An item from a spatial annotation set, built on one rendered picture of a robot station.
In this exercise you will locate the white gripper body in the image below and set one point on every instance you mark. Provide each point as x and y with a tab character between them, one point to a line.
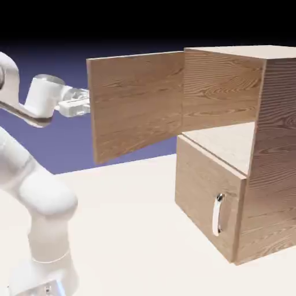
73	108

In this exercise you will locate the light wood cabinet door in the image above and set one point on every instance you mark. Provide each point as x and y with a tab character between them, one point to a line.
203	192
136	104

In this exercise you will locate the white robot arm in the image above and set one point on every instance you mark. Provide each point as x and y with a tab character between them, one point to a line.
37	198

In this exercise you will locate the light wood cabinet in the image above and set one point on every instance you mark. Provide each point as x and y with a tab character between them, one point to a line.
272	161

